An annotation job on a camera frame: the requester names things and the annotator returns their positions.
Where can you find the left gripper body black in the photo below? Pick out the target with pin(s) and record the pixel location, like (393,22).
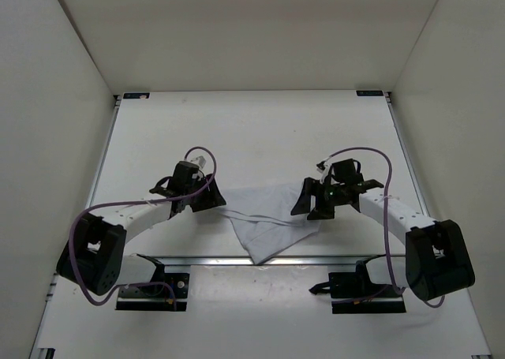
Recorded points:
(200,183)

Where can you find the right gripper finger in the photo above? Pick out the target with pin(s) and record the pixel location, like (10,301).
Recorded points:
(303,204)
(324,212)

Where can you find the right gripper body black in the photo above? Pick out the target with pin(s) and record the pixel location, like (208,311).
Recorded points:
(331,195)

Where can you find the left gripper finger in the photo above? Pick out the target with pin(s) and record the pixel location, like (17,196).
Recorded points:
(215,199)
(201,205)

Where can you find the white skirt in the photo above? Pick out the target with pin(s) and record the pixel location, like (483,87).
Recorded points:
(262,221)

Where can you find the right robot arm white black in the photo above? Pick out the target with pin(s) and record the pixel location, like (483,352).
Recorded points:
(436,260)

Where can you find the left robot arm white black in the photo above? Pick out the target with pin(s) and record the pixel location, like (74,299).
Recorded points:
(94,258)

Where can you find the left blue label sticker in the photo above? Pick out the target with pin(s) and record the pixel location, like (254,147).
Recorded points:
(136,95)

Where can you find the blue label sticker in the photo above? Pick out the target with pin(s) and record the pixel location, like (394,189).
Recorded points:
(369,93)
(136,95)

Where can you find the right blue label sticker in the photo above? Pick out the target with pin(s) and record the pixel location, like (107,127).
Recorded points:
(369,93)

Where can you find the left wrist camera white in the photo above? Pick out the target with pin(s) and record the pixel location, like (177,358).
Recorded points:
(199,161)

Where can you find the aluminium rail front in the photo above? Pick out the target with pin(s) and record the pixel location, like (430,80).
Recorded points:
(185,261)

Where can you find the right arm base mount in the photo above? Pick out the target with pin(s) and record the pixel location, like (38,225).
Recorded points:
(355,293)

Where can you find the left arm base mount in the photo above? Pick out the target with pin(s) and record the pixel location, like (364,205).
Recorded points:
(146,284)

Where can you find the aluminium frame right edge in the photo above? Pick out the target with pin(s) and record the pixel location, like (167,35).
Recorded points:
(402,141)

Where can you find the aluminium frame edge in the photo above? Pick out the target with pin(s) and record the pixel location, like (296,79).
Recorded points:
(402,141)
(36,350)

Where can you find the aluminium frame left edge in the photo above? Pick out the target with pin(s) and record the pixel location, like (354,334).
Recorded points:
(36,350)

